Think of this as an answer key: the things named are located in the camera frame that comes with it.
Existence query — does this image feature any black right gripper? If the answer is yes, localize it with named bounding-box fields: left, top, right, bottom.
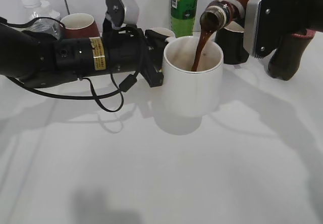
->
left=262, top=0, right=322, bottom=36

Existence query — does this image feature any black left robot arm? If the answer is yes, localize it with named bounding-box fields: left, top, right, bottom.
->
left=1, top=18, right=167, bottom=91

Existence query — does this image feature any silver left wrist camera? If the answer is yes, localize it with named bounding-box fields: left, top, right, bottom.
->
left=105, top=0, right=139, bottom=30

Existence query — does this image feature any white ceramic mug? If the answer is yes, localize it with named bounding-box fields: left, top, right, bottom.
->
left=161, top=36, right=224, bottom=118

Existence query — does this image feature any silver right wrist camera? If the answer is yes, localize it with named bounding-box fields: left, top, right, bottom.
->
left=243, top=0, right=286, bottom=59

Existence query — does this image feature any green soda bottle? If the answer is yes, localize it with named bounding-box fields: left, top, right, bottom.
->
left=170, top=0, right=198, bottom=38

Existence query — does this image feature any cola bottle red label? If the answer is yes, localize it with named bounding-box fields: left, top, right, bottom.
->
left=268, top=29, right=316, bottom=81

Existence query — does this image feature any clear water bottle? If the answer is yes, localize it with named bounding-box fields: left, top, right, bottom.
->
left=21, top=0, right=62, bottom=39

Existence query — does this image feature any black ceramic mug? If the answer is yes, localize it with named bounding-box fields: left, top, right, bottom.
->
left=214, top=21, right=249, bottom=65

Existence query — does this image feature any dark red ceramic mug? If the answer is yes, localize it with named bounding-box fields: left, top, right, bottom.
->
left=61, top=13, right=100, bottom=39

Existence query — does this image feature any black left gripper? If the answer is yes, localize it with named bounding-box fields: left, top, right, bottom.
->
left=102, top=19, right=167, bottom=87

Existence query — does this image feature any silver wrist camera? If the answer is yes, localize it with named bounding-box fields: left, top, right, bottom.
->
left=243, top=0, right=286, bottom=59
left=105, top=0, right=139, bottom=30

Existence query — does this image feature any brown coffee drink bottle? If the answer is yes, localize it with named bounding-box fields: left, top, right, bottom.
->
left=199, top=0, right=249, bottom=32

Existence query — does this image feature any black cable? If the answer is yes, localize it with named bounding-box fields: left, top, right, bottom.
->
left=10, top=27, right=142, bottom=113

